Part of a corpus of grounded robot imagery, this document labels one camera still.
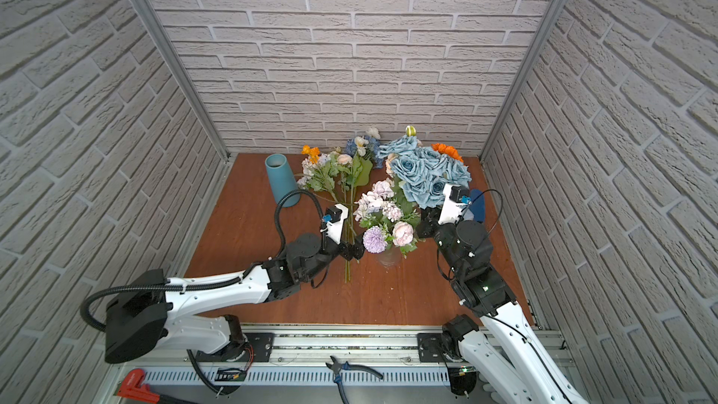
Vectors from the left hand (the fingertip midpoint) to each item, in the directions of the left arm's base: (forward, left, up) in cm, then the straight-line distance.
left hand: (366, 219), depth 72 cm
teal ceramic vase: (+21, +28, -9) cm, 36 cm away
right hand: (+1, -15, +8) cm, 17 cm away
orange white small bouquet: (+31, +16, -15) cm, 38 cm away
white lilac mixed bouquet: (-2, -6, +3) cm, 7 cm away
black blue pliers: (-31, +7, -23) cm, 39 cm away
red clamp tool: (-34, +57, -23) cm, 70 cm away
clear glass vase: (-2, -8, -20) cm, 22 cm away
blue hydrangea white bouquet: (+39, 0, -12) cm, 41 cm away
